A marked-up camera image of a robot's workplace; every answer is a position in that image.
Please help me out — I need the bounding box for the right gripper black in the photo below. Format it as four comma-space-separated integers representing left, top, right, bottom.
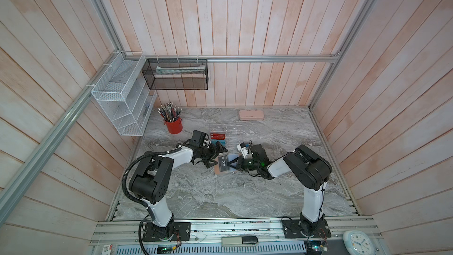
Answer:
226, 156, 261, 172

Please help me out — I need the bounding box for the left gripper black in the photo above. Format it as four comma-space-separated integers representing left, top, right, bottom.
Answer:
199, 141, 228, 168

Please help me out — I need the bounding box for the dark grey credit card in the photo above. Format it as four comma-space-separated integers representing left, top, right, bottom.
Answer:
218, 155, 229, 172

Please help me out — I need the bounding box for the red credit card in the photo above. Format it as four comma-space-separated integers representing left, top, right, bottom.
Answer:
210, 133, 226, 140

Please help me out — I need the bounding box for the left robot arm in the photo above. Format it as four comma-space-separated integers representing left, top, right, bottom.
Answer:
121, 130, 228, 238

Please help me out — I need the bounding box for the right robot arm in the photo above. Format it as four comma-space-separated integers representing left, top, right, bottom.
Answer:
220, 144, 333, 238

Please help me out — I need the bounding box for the clear acrylic organizer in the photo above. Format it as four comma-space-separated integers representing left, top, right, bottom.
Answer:
209, 123, 248, 151

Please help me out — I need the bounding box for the red pen cup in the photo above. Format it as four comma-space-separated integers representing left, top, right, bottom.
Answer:
164, 117, 183, 135

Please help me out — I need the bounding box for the grey black handheld device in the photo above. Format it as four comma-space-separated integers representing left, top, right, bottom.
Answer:
221, 236, 258, 247

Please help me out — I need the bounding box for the white analog clock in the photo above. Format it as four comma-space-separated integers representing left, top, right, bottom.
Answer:
343, 230, 375, 255

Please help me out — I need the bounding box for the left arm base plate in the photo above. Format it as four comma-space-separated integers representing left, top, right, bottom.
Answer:
142, 221, 191, 242

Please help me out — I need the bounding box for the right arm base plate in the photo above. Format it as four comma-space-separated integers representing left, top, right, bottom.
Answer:
281, 216, 331, 238

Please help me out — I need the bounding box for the black mesh wall basket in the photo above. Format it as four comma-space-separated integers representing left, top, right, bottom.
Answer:
142, 58, 209, 90

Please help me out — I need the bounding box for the white wire mesh shelf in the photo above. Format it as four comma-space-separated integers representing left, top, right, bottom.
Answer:
92, 51, 157, 136

